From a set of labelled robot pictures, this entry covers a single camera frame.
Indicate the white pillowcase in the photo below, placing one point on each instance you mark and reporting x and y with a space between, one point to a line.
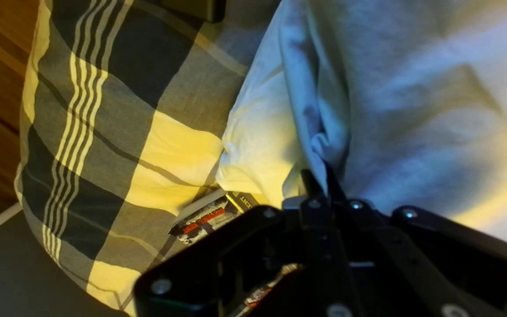
412 97

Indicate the black box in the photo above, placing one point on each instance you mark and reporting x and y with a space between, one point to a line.
200 9

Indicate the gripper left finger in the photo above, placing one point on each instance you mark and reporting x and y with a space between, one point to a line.
218 259

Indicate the book with red print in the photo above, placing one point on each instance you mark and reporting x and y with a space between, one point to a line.
207 220

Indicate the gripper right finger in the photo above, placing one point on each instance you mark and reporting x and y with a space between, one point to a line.
434 264

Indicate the grey yellow plaid pillow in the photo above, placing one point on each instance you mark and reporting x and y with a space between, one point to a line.
117 132

